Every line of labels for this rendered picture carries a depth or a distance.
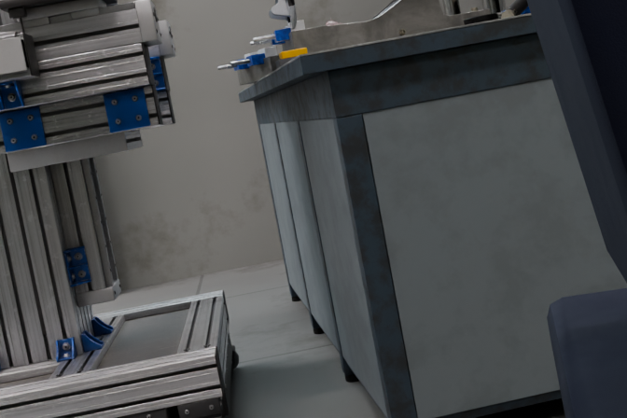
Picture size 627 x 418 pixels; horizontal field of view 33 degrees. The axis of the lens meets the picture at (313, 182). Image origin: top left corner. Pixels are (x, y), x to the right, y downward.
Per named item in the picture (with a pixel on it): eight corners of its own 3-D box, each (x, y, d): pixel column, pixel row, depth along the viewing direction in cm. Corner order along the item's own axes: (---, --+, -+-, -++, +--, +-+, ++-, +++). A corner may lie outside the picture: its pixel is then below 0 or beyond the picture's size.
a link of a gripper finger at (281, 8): (274, 32, 261) (267, -3, 263) (298, 27, 262) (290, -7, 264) (275, 27, 258) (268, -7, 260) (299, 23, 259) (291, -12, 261)
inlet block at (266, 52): (235, 73, 286) (231, 53, 286) (229, 75, 291) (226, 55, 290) (279, 65, 292) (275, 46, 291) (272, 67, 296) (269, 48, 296)
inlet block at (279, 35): (256, 50, 262) (252, 28, 262) (254, 51, 267) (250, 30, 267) (307, 41, 263) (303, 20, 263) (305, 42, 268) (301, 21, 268)
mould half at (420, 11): (298, 67, 258) (287, 12, 257) (286, 73, 283) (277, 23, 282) (494, 32, 263) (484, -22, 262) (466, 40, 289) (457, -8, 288)
